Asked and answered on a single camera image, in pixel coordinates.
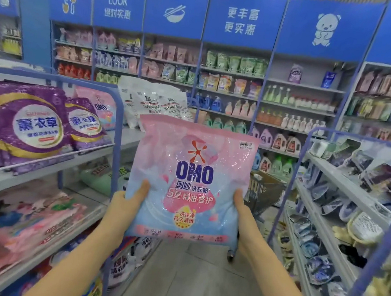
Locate person's right hand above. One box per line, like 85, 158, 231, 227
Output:
229, 189, 271, 253

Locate person's left hand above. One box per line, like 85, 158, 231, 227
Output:
100, 175, 152, 243

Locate panda green detergent bag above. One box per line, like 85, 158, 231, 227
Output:
43, 157, 168, 296

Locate pale blue detergent bag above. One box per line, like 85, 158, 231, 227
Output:
121, 111, 262, 249

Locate grey shelf with blue frame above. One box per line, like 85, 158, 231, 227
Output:
0, 64, 151, 296

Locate pile of pink detergent bags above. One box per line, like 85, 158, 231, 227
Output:
0, 179, 92, 296

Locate white washing powder bags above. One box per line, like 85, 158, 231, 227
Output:
118, 77, 193, 134

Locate person's right forearm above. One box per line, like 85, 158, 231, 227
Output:
236, 237, 335, 296

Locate metal shopping cart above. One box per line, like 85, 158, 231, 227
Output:
226, 167, 288, 267

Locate side rack with small goods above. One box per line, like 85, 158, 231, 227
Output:
263, 123, 391, 296

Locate blue sign with bowl icon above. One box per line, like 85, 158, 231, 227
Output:
142, 0, 211, 41

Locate blue sign with bear icon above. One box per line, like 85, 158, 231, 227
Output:
277, 0, 386, 66

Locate blue sign with utensil icons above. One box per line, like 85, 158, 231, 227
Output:
47, 0, 93, 27

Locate wall rack with pink goods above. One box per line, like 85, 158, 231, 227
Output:
47, 22, 203, 93

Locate wall rack with boxed goods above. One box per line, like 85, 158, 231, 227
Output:
340, 59, 391, 145

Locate far wall racks with goods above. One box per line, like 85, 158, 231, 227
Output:
0, 16, 27, 59

